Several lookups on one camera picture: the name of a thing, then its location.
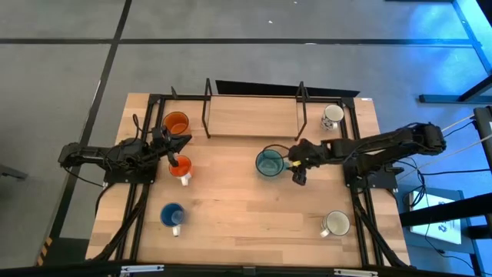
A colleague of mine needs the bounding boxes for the blue mug with white handle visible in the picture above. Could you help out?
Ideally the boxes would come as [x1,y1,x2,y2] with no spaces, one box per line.
[159,202,187,238]

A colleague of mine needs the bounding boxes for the tall amber orange mug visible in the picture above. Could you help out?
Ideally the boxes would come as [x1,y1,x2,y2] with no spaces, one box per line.
[161,111,191,136]

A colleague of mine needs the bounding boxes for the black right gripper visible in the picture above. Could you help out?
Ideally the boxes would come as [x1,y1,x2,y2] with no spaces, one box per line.
[283,138,326,172]

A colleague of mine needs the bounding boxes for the black left gripper cable loop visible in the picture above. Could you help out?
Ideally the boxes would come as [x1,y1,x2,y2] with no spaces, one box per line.
[131,113,142,140]

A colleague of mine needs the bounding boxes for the teal mug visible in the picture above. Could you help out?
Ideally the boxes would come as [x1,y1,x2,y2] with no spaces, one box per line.
[254,149,287,178]

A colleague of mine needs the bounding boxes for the black slanted beam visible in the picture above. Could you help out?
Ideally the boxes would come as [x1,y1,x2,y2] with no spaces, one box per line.
[399,191,492,229]

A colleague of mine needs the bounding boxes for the white box on floor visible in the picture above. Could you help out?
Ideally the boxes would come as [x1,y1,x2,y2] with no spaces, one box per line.
[408,189,463,246]

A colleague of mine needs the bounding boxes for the white mug with blue pattern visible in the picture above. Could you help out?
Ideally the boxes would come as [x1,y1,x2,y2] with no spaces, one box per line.
[320,104,345,132]

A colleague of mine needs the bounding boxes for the orange mug with white handle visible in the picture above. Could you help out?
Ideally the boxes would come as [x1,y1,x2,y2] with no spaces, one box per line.
[168,155,194,188]

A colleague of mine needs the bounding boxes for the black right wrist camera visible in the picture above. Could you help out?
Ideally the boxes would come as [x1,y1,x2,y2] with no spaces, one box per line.
[292,169,308,187]

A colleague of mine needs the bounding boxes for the grey furniture foot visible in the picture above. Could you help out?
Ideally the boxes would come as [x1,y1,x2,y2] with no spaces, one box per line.
[0,164,28,182]

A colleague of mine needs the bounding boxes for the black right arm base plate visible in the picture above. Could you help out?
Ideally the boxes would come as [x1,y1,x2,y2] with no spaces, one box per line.
[344,159,399,190]

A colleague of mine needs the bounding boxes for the silver bracket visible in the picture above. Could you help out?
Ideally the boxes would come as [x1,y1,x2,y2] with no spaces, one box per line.
[120,264,165,275]
[333,268,379,277]

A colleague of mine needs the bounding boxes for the black metal table frame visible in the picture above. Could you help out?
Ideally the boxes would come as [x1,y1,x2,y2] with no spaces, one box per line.
[90,93,411,270]

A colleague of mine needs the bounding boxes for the yellow black hazard tape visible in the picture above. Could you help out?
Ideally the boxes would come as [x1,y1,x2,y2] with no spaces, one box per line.
[35,235,54,267]

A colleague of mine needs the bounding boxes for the black right gripper cable loop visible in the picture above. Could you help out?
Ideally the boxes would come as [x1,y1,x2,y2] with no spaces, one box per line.
[263,143,291,155]

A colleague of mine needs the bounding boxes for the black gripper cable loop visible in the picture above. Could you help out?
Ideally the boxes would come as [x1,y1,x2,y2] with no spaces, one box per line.
[263,143,291,155]
[131,113,142,140]

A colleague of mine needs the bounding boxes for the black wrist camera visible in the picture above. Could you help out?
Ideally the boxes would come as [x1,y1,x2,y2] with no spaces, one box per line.
[151,125,172,143]
[292,169,308,187]

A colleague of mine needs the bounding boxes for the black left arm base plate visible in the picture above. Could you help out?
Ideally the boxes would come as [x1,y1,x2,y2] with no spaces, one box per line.
[103,153,158,185]

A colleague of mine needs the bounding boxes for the dark panel behind table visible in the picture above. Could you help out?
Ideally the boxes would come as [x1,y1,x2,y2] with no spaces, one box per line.
[214,79,361,98]

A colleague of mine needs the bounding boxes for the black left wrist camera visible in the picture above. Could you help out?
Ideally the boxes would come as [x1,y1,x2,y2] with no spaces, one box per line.
[151,125,172,143]

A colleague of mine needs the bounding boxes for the wooden shelf with black frame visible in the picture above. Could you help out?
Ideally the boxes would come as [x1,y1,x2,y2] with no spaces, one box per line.
[201,78,309,142]

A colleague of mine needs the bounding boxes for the cream mug with dark rim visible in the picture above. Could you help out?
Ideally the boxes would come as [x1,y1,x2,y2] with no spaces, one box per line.
[319,210,351,239]

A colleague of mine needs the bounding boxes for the black upright post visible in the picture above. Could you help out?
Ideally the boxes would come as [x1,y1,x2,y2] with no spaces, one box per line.
[473,106,492,175]

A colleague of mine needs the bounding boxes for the black floor cable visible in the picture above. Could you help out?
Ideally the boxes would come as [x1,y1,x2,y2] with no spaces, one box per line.
[418,167,482,177]

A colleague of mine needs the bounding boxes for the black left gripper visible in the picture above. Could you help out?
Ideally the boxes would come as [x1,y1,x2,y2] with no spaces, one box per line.
[148,134,193,168]

